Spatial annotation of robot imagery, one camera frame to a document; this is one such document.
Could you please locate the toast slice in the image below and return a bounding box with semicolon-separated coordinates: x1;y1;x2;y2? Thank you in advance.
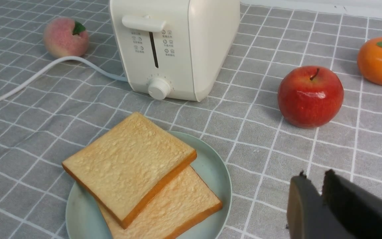
98;166;223;239
62;112;197;229

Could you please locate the grey checked tablecloth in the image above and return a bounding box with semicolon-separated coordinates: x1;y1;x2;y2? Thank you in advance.
0;3;382;239

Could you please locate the pink peach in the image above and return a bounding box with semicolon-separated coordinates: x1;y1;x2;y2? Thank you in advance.
43;18;89;58

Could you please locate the light green plate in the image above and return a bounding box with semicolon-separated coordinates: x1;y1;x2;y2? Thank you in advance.
65;131;232;239

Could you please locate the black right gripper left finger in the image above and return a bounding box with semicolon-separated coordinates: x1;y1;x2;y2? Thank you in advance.
286;171;354;239

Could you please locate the white toaster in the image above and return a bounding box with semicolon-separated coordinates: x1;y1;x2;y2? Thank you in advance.
108;0;240;102

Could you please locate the red apple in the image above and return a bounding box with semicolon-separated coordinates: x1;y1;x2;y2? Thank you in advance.
277;65;344;128

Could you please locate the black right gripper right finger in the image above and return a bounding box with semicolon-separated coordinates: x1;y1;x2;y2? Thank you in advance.
322;169;382;239

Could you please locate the white power cable with plug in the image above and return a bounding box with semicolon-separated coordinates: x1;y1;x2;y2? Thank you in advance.
0;56;128;109

